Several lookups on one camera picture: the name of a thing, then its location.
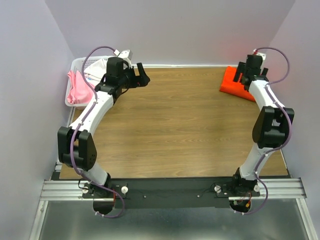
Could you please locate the orange t shirt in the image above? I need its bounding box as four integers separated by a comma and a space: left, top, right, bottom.
219, 66, 255, 102

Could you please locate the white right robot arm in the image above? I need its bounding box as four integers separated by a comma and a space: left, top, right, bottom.
230, 53, 295, 196

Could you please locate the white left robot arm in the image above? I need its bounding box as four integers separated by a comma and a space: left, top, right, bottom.
57, 57, 150, 198

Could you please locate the white t shirt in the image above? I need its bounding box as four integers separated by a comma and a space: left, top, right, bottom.
84, 58, 107, 87

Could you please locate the pink t shirt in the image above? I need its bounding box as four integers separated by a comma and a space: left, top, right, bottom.
67, 70, 94, 105

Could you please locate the white plastic laundry basket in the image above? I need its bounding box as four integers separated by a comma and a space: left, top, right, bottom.
65, 55, 109, 108

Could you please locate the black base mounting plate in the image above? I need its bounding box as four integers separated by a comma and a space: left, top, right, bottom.
81, 177, 260, 214

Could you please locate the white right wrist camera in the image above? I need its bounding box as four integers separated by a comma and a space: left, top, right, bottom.
252, 49, 267, 69

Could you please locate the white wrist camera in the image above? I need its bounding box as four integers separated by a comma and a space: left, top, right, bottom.
113, 49, 133, 68
252, 49, 267, 69

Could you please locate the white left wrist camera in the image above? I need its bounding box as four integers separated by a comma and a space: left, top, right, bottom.
113, 49, 133, 68

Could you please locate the aluminium frame rail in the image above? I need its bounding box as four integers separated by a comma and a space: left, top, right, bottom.
30, 176, 318, 240

